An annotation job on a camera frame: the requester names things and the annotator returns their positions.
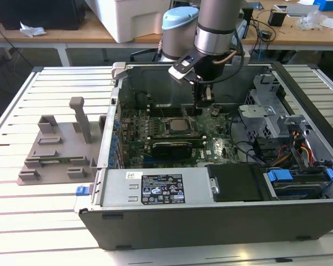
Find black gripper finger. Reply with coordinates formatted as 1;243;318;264
193;81;204;117
201;84;215;109

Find silver CPU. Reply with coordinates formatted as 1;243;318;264
169;118;193;133

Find metal socket cover frame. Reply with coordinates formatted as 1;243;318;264
165;116;198;135

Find black RAM slot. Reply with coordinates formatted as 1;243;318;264
148;137;206;144
148;133;206;139
149;109;194;114
149;112;194;117

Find silver metal drive cage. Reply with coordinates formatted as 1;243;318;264
236;73;294;146

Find green motherboard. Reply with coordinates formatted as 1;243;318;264
118;104;241;168

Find black graphics card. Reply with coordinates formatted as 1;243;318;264
152;141;194;161

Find small black box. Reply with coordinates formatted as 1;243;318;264
268;9;287;28

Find white plastic container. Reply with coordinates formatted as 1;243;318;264
84;0;200;44

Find wooden desk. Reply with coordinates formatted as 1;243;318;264
0;0;333;67

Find black plastic shroud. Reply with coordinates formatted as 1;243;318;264
204;163;266;202

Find blue disk carrier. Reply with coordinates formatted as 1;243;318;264
263;167;333;201

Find silver flat tray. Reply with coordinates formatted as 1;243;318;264
271;3;320;18

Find clear plastic bag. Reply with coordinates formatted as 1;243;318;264
296;10;329;32

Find silver power supply unit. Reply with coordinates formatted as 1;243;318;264
98;167;220;208

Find white paper cards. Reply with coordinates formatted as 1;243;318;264
319;18;333;34

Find black PC case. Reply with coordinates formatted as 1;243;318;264
73;61;333;252

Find blue cardboard box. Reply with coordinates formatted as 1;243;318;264
312;0;333;12

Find gray parts rack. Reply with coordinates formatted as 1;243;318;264
16;96;108;186

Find green RAM stick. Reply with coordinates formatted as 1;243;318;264
39;157;74;165

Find large black box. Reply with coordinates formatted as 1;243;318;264
0;0;87;31

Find crumpled white paper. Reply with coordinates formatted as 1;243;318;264
18;21;47;38

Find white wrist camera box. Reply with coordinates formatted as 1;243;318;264
168;54;201;84

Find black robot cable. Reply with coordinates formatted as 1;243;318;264
198;24;246;84

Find orange yellow wire bundle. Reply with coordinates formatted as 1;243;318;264
276;131;316;167

